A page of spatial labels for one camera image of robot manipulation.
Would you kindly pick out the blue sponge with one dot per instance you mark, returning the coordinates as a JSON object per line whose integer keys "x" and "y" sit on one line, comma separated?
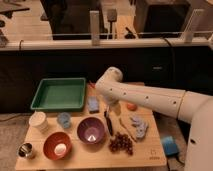
{"x": 93, "y": 104}

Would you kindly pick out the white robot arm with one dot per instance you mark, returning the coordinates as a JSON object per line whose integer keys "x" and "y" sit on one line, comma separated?
{"x": 193, "y": 108}

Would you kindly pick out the green plastic tray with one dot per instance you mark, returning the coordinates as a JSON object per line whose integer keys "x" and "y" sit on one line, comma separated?
{"x": 60, "y": 94}

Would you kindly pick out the orange carrot stick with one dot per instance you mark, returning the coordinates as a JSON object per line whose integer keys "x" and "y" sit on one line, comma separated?
{"x": 92, "y": 85}

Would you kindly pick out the orange fruit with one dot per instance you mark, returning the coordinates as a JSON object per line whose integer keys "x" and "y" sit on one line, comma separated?
{"x": 131, "y": 107}

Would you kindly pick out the wooden stick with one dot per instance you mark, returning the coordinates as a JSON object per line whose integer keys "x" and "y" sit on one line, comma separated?
{"x": 129, "y": 133}

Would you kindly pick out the purple bowl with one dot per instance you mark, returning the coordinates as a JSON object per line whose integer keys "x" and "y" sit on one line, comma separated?
{"x": 91, "y": 130}

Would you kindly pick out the light blue cloth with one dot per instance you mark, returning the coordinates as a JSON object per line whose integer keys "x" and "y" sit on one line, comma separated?
{"x": 140, "y": 125}

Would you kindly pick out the light blue small cup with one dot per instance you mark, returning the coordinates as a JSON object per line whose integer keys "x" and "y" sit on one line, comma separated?
{"x": 64, "y": 120}

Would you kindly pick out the bunch of red grapes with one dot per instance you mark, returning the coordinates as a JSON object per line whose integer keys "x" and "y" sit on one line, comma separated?
{"x": 121, "y": 142}

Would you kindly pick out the white ceramic cup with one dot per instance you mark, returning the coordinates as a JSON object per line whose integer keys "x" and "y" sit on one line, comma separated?
{"x": 39, "y": 121}

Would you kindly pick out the red bowl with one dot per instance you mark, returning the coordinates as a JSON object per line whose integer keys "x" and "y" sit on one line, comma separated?
{"x": 52, "y": 141}

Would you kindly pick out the white egg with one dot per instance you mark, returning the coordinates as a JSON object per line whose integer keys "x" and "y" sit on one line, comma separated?
{"x": 60, "y": 149}

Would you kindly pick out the blue box on floor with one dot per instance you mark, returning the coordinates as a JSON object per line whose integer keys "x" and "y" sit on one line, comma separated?
{"x": 169, "y": 145}

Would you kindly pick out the metal cup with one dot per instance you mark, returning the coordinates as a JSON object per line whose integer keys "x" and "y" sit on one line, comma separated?
{"x": 26, "y": 151}

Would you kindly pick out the black handled knife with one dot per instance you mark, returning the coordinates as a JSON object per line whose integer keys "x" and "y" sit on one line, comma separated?
{"x": 108, "y": 121}

